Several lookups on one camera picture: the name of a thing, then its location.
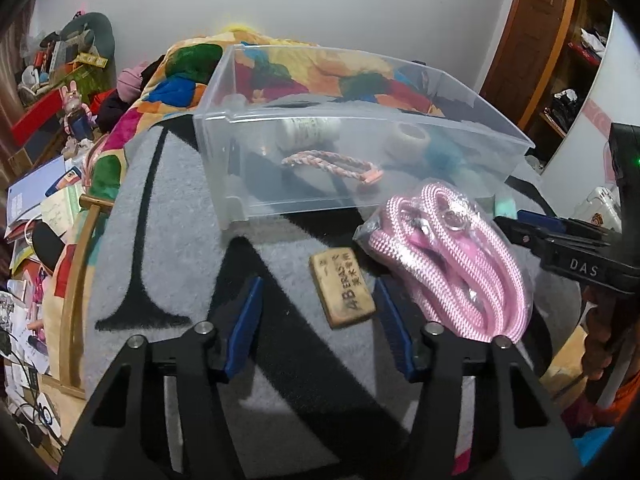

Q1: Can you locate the pile of papers and clutter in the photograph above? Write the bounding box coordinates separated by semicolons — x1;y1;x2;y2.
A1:
0;25;101;456

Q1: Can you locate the white suitcase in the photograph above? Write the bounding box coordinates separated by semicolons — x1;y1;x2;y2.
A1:
572;185;623;233

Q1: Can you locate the bagged pink white rope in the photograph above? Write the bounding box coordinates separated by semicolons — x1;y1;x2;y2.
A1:
352;178;532;345

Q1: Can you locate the pink rabbit toy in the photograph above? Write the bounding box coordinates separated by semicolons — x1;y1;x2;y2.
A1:
60;80;96;136

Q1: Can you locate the grey black patterned mat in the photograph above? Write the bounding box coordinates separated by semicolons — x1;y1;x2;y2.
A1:
85;110;583;480

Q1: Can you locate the clear plastic storage box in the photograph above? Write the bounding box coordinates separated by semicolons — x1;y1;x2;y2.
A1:
192;44;536;231

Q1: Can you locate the blue fuzzy item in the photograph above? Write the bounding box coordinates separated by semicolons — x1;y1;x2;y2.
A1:
425;137;468;171

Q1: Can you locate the white tape roll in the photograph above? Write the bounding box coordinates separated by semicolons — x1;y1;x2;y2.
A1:
387;123;431;163

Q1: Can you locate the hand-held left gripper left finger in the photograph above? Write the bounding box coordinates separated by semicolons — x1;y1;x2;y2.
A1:
57;276;264;480

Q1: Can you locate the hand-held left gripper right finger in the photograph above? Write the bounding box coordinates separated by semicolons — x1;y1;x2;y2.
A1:
374;276;583;480

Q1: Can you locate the tan rectangular eraser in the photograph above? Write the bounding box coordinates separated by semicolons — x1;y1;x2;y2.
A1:
308;246;377;330

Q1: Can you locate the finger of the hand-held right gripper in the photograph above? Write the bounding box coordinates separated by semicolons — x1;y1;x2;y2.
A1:
494;216;551;257
516;209;622;235

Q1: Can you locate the curved wooden chair frame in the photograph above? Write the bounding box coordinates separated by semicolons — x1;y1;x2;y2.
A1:
59;195;116;396

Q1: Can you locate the pink braided cable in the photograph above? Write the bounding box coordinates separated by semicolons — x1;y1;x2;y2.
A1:
281;150;385;187

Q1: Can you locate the pink knit hat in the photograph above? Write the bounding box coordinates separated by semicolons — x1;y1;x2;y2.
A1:
117;61;153;103

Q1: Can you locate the brown wooden door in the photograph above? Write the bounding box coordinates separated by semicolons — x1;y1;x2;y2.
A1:
479;0;581;131

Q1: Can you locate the colourful patchwork blanket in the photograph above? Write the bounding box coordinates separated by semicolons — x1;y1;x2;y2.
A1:
87;22;451;201

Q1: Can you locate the person's right hand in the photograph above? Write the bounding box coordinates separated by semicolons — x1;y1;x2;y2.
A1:
580;297;618;383

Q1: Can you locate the wooden shelf unit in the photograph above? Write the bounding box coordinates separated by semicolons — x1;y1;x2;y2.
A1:
517;0;616;161

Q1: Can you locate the white round jar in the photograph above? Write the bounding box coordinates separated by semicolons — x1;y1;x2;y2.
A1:
276;116;342;151

